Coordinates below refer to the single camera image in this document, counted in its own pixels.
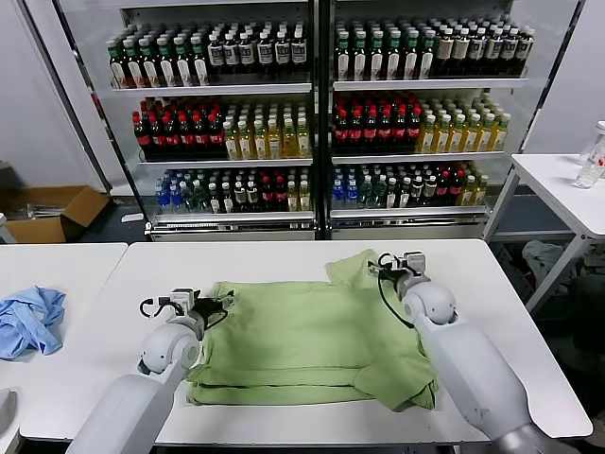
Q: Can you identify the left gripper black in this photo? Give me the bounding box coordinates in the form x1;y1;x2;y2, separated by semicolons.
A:
191;291;237;332

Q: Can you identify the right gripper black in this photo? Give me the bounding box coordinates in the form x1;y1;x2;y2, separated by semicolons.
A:
367;258;407;285

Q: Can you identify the light green t-shirt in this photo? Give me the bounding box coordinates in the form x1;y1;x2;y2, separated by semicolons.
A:
183;249;440;412

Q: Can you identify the beverage display cabinet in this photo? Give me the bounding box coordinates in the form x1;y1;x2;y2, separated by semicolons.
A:
320;0;532;241
119;0;322;242

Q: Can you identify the white cabinet shelf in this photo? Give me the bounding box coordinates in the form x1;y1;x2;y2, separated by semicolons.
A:
332;77;530;92
149;210;317;226
331;150;508;166
330;205;490;220
112;82;314;97
137;157;314;169

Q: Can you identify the small red cap cola bottle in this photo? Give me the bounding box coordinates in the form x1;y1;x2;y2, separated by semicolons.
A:
449;170;466;207
259;175;276;212
273;175;289;212
436;170;453;207

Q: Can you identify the grey garment pile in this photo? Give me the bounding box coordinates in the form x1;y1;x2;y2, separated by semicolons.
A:
522;239;580;289

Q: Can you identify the open brown cardboard box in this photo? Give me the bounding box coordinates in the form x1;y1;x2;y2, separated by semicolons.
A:
0;184;111;245

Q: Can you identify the white side table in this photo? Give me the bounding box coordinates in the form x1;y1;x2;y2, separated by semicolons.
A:
481;153;605;313

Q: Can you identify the crumpled light blue shirt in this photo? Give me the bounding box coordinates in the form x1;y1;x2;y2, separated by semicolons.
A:
0;285;67;361

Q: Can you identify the green cap dark bottle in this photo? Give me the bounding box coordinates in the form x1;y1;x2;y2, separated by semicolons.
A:
157;37;180;88
351;31;370;82
368;30;386;82
190;35;212;87
385;29;404;81
125;39;147;90
108;40;130;90
174;36;196;88
402;29;422;81
141;38;163;89
419;28;438;80
335;31;353;82

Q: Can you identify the black bulky object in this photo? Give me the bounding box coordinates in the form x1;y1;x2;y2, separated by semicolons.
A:
562;271;605;346

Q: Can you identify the white cap beige label bottle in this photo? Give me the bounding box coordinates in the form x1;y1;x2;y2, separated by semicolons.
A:
435;27;454;76
515;27;535;76
468;27;487;76
500;26;519;76
451;27;470;76
484;26;503;76

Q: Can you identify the white cap blue label bottle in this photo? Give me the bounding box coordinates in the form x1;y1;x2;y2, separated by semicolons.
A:
207;34;226;75
274;30;291;72
256;31;275;72
238;32;257;73
223;33;241;74
290;27;308;71

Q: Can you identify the glass cabinet door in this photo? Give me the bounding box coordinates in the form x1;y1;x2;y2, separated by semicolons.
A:
486;0;587;222
20;0;152;232

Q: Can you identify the clear plastic water bottle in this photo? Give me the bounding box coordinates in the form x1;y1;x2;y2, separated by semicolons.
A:
575;158;604;189

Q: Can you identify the clear bottle with red label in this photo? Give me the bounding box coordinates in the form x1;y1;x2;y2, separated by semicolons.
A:
579;120;605;166

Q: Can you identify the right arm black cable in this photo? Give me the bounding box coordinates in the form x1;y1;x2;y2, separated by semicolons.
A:
376;276;417;330

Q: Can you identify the right wrist grey camera box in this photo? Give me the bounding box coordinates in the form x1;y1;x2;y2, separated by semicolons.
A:
400;253;427;278

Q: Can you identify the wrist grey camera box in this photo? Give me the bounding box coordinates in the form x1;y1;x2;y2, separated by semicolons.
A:
168;288;196;313
400;253;427;278

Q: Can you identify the left wrist grey camera box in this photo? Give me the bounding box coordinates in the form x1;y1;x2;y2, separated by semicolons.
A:
168;288;196;313

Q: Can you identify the left camera black cable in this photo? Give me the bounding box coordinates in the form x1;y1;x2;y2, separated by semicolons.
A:
139;296;172;319

